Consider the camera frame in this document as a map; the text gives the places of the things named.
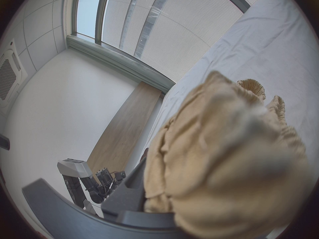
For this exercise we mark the bed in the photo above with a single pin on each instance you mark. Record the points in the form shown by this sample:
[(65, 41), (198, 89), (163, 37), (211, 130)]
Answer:
[(249, 46)]

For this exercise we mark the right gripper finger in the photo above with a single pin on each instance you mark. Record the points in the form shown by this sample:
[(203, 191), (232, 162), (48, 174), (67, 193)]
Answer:
[(124, 195)]

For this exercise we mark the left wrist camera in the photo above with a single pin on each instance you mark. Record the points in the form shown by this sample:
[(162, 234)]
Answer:
[(121, 177)]

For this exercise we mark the window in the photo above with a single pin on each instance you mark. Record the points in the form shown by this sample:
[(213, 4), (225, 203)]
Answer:
[(174, 21)]

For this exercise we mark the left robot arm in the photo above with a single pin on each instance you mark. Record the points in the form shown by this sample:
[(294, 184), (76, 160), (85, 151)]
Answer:
[(74, 168)]

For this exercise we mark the ceiling air conditioner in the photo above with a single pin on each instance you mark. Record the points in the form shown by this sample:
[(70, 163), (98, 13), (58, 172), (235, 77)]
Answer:
[(11, 78)]

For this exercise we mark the beige garment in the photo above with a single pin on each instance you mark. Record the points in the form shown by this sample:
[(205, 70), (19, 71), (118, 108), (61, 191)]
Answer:
[(224, 158)]

